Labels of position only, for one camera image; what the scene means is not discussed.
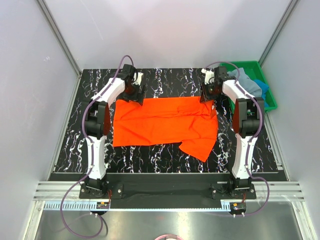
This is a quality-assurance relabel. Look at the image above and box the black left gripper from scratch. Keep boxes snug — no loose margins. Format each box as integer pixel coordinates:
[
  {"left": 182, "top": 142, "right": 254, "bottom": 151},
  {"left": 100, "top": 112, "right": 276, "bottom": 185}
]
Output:
[{"left": 120, "top": 82, "right": 147, "bottom": 106}]

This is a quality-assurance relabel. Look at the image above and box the orange t shirt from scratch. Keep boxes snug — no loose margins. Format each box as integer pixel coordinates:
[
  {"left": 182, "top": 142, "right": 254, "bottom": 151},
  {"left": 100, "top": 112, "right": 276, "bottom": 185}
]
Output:
[{"left": 113, "top": 96, "right": 219, "bottom": 162}]

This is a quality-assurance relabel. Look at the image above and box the grey-blue t shirt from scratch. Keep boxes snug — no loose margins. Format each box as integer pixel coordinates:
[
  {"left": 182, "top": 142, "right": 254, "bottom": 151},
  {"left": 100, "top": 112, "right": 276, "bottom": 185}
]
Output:
[{"left": 238, "top": 67, "right": 263, "bottom": 97}]

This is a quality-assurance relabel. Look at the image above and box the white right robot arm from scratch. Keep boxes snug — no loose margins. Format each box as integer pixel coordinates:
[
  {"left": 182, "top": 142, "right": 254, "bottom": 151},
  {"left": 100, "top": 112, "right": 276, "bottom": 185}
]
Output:
[{"left": 200, "top": 66, "right": 265, "bottom": 200}]

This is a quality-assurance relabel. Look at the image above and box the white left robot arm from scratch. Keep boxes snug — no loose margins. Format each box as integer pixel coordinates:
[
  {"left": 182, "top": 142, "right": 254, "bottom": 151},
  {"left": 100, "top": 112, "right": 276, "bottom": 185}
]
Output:
[{"left": 81, "top": 64, "right": 146, "bottom": 198}]

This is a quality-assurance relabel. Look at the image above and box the blue t shirt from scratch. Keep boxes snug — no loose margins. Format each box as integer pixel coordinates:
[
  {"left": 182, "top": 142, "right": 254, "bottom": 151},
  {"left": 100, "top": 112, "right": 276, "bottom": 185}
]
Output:
[{"left": 253, "top": 79, "right": 269, "bottom": 109}]

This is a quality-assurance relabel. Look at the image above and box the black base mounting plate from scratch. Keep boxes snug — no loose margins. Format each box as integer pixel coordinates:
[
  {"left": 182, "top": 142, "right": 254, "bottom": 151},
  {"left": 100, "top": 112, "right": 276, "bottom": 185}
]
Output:
[{"left": 79, "top": 173, "right": 257, "bottom": 200}]

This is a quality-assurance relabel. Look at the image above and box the left connector box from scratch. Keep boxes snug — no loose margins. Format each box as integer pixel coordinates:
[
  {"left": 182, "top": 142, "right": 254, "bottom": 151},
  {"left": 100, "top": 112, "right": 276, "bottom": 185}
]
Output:
[{"left": 96, "top": 199, "right": 111, "bottom": 209}]

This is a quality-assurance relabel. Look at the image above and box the connector box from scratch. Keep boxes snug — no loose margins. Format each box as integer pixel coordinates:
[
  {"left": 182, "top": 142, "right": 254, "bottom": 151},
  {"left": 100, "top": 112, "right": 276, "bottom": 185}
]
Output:
[
  {"left": 96, "top": 199, "right": 111, "bottom": 209},
  {"left": 230, "top": 202, "right": 247, "bottom": 215}
]

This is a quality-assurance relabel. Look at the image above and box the right connector box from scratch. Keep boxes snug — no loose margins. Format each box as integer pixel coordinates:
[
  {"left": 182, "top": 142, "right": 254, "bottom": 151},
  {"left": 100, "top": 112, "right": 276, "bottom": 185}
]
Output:
[{"left": 230, "top": 202, "right": 247, "bottom": 215}]

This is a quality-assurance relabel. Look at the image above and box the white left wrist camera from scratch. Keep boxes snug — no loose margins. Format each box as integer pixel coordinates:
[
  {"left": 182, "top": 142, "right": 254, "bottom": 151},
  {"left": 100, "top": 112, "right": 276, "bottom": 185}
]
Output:
[{"left": 132, "top": 72, "right": 144, "bottom": 86}]

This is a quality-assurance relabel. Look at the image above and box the left aluminium corner post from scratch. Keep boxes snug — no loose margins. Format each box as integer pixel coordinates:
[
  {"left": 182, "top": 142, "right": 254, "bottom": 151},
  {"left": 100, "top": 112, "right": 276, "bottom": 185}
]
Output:
[{"left": 35, "top": 0, "right": 82, "bottom": 77}]

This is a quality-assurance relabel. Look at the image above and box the aluminium corner post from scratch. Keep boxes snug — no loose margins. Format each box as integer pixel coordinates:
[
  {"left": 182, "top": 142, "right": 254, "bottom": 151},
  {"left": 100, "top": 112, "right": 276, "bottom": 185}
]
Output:
[
  {"left": 35, "top": 0, "right": 82, "bottom": 77},
  {"left": 258, "top": 0, "right": 300, "bottom": 67}
]

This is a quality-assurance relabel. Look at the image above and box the aluminium frame rail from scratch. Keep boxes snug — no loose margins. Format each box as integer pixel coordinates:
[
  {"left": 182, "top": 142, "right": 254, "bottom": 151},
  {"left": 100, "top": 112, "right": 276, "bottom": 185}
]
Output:
[{"left": 33, "top": 181, "right": 305, "bottom": 212}]

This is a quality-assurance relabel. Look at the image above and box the right aluminium corner post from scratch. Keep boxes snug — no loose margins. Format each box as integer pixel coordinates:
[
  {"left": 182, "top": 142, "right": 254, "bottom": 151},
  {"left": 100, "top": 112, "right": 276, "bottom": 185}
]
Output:
[{"left": 258, "top": 0, "right": 300, "bottom": 67}]

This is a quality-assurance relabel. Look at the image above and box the pink cable loop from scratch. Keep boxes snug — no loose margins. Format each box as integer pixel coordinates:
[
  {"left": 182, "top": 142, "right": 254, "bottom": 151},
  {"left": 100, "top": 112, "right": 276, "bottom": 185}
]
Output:
[{"left": 154, "top": 233, "right": 181, "bottom": 240}]

